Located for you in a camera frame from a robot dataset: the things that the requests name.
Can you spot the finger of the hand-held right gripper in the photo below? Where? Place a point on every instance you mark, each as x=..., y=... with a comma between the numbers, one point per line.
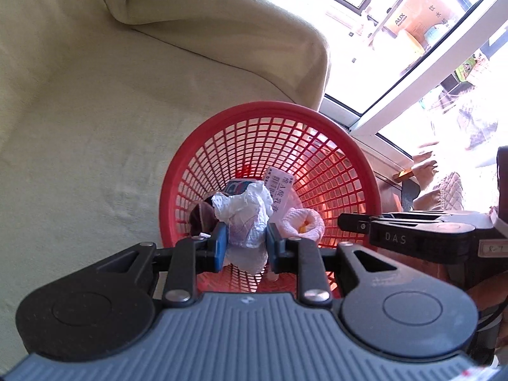
x=416, y=238

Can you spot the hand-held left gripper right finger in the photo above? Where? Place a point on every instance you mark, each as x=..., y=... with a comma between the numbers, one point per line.
x=273, y=248

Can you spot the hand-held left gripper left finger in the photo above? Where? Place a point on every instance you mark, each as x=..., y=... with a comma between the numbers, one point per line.
x=219, y=248

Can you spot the pink knitted sock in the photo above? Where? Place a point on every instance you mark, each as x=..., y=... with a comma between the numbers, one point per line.
x=293, y=222

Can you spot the dark purple scrunchie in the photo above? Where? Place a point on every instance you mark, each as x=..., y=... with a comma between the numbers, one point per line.
x=200, y=214

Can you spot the white tissue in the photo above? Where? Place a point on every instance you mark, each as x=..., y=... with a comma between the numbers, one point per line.
x=246, y=214

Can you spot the blue snack packet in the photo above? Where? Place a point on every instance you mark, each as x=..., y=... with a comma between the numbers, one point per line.
x=238, y=185

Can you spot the white printed ointment box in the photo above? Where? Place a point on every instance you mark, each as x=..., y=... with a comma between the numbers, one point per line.
x=280, y=182

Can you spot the red plastic mesh basket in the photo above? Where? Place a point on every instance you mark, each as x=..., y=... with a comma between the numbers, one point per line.
x=270, y=109

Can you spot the quilted beige cloth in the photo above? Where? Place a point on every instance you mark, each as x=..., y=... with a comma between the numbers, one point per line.
x=446, y=192

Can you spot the light wooden bar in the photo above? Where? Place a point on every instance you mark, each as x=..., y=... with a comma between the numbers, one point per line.
x=403, y=175

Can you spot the sofa with pale green cover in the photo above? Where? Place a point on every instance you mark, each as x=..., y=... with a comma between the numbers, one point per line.
x=119, y=107

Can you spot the green packet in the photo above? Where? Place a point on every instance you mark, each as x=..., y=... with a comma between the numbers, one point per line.
x=466, y=70

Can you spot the brown cardboard box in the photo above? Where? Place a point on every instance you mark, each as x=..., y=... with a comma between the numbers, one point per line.
x=416, y=12

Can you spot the white sliding door frame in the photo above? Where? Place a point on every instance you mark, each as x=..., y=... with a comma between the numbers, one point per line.
x=397, y=103

